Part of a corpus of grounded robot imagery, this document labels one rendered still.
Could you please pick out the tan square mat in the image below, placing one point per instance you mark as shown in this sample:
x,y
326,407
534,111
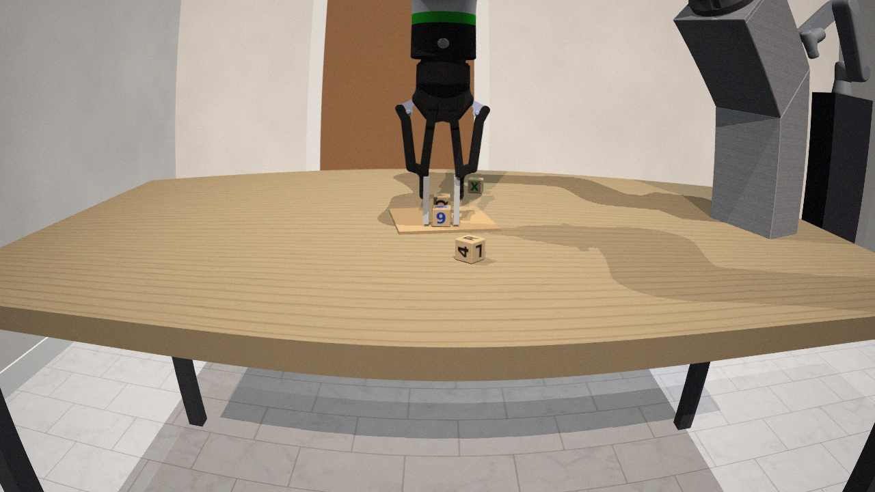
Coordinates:
x,y
471,219

